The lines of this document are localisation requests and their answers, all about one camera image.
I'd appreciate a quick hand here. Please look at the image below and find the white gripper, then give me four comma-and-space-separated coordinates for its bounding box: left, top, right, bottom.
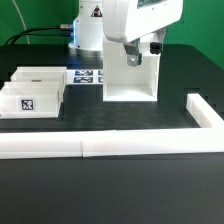
102, 0, 183, 66

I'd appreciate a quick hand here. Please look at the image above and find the marker tag sheet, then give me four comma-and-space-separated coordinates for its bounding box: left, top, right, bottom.
66, 69, 103, 85

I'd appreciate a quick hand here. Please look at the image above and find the white rear drawer tray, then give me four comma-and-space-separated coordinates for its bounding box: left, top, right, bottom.
11, 67, 67, 86

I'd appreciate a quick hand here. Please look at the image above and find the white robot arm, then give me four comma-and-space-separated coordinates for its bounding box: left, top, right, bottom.
69, 0, 184, 66

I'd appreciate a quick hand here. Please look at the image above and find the thin white cable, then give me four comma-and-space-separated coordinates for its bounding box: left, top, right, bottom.
11, 0, 31, 45

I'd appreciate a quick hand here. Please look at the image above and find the white drawer cabinet box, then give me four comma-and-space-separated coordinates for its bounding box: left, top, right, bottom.
103, 34, 160, 102

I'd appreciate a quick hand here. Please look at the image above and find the white front drawer tray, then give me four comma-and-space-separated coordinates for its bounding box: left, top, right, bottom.
0, 82, 63, 119

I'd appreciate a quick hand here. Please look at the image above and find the white side rail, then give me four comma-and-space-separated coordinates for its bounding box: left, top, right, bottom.
186, 93, 224, 128

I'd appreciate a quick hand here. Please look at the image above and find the white front rail right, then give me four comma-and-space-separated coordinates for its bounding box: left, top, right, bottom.
82, 128, 224, 157

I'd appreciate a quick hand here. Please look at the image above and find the white drawer tray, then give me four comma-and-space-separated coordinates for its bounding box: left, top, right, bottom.
0, 82, 63, 119
11, 67, 67, 86

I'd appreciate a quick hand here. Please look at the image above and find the black cable bundle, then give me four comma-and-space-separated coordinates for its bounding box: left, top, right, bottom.
4, 23, 74, 46

